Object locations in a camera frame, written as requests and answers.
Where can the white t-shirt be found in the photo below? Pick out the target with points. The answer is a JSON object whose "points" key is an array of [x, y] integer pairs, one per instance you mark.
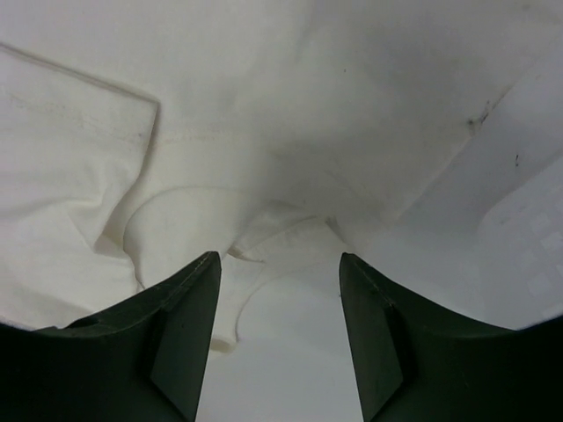
{"points": [[136, 135]]}

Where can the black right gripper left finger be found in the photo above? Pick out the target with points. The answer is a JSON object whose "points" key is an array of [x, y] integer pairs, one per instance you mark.
{"points": [[142, 359]]}

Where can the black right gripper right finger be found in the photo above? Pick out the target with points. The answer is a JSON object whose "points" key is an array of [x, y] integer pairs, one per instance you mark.
{"points": [[415, 360]]}

